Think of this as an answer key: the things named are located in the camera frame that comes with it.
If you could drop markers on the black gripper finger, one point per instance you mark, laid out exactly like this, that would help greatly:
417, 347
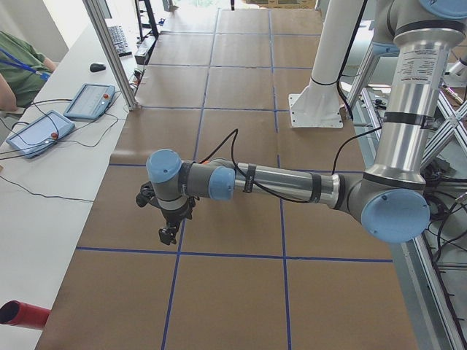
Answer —
168, 234

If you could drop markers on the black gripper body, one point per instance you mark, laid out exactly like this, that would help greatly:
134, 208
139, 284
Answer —
174, 217

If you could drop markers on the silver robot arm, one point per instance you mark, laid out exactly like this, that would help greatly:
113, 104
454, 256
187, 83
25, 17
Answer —
386, 197

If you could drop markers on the brown paper mat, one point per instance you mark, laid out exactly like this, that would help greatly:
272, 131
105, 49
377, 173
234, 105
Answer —
250, 273

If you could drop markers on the far teach pendant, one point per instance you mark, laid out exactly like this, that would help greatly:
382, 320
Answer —
90, 102

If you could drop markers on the teach pendant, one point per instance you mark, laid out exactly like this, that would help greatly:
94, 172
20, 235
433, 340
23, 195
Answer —
90, 102
40, 135

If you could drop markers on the near teach pendant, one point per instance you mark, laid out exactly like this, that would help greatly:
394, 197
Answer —
40, 135

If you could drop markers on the black computer mouse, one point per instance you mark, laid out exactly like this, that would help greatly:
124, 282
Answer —
97, 67

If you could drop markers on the red tube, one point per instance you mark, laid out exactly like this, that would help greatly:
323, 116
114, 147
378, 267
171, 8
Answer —
20, 314

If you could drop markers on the black keyboard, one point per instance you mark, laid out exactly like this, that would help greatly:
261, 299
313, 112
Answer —
119, 41

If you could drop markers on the person in green shirt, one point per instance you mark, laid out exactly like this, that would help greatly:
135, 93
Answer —
24, 72

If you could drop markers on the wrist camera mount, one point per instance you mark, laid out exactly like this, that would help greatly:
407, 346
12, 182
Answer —
146, 196

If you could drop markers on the white pedestal column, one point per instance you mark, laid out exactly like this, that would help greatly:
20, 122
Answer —
317, 106

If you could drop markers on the aluminium frame post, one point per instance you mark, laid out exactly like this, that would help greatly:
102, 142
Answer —
97, 19

